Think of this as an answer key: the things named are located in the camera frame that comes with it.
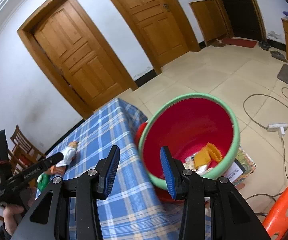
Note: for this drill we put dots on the brown shoe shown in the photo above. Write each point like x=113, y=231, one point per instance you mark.
x=218, y=43

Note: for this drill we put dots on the blue plaid tablecloth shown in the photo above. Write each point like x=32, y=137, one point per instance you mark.
x=131, y=205

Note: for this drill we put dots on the thick yellow foam net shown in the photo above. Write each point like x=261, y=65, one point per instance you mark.
x=214, y=152

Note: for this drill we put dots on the red door mat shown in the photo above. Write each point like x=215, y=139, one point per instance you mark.
x=240, y=42

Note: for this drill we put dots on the dark shoes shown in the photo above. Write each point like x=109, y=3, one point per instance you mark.
x=264, y=45

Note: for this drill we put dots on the green plastic toy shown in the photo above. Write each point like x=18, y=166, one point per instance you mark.
x=42, y=183

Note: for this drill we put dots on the arched panel wooden door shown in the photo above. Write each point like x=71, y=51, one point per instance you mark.
x=76, y=52

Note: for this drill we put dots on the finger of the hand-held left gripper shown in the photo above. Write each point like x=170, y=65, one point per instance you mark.
x=55, y=159

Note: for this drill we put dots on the white power strip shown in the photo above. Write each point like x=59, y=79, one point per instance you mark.
x=277, y=127

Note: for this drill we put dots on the person's left hand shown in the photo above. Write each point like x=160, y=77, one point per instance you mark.
x=12, y=217

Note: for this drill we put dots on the printed paper box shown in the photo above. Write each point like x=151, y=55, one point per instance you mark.
x=241, y=170

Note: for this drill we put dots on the red bin with green rim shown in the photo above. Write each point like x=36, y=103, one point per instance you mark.
x=191, y=122

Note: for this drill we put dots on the wooden chair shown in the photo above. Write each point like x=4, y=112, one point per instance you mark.
x=13, y=165
x=23, y=142

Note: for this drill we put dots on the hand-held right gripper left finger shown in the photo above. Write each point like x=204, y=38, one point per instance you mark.
x=110, y=175

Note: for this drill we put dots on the wooden wall panel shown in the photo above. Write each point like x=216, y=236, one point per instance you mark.
x=209, y=21

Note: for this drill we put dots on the orange plastic chair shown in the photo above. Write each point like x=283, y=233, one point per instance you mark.
x=286, y=205

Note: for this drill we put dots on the white cloth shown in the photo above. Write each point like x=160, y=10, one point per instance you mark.
x=68, y=155

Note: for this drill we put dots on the grey slippers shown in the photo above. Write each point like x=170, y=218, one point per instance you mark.
x=278, y=56

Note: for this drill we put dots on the orange packet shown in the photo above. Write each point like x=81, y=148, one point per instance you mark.
x=58, y=170

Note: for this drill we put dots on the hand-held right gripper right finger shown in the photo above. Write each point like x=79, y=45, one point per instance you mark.
x=167, y=175

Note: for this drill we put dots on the black door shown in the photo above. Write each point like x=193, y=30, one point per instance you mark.
x=239, y=5

